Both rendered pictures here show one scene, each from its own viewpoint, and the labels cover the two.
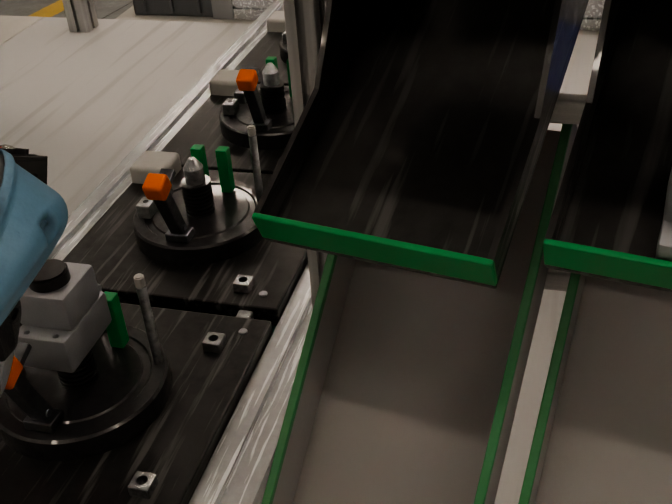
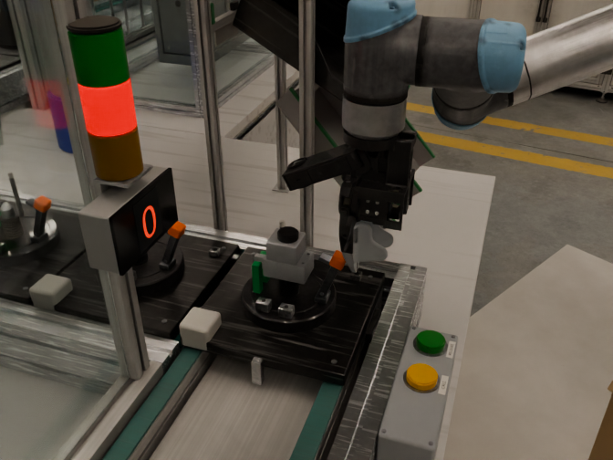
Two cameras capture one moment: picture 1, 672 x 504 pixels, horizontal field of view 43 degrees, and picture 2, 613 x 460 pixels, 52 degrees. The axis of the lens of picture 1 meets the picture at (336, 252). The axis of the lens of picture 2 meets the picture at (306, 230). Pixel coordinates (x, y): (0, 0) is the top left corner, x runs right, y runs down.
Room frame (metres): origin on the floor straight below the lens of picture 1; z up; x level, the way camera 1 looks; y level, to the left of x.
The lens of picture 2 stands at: (0.47, 0.95, 1.56)
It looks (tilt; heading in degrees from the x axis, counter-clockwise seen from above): 32 degrees down; 272
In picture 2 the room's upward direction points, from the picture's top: straight up
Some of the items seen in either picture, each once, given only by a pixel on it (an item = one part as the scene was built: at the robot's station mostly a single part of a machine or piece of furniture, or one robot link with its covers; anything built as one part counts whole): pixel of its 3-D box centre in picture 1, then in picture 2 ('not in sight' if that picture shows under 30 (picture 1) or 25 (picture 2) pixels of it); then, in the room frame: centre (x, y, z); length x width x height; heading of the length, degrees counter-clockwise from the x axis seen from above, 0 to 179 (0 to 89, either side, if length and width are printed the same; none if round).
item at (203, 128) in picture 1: (272, 92); not in sight; (1.00, 0.06, 1.01); 0.24 x 0.24 x 0.13; 73
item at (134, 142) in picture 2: not in sight; (116, 150); (0.69, 0.36, 1.28); 0.05 x 0.05 x 0.05
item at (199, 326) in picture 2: not in sight; (201, 329); (0.64, 0.28, 0.97); 0.05 x 0.05 x 0.04; 73
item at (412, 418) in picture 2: not in sight; (419, 395); (0.34, 0.36, 0.93); 0.21 x 0.07 x 0.06; 73
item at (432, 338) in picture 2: not in sight; (430, 343); (0.32, 0.29, 0.96); 0.04 x 0.04 x 0.02
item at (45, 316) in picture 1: (64, 299); (281, 251); (0.53, 0.21, 1.06); 0.08 x 0.04 x 0.07; 163
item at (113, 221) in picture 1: (197, 191); (136, 247); (0.76, 0.14, 1.01); 0.24 x 0.24 x 0.13; 73
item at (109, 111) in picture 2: not in sight; (108, 104); (0.69, 0.36, 1.33); 0.05 x 0.05 x 0.05
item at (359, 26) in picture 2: not in sight; (380, 47); (0.41, 0.25, 1.36); 0.09 x 0.08 x 0.11; 168
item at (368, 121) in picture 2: not in sight; (374, 112); (0.41, 0.24, 1.28); 0.08 x 0.08 x 0.05
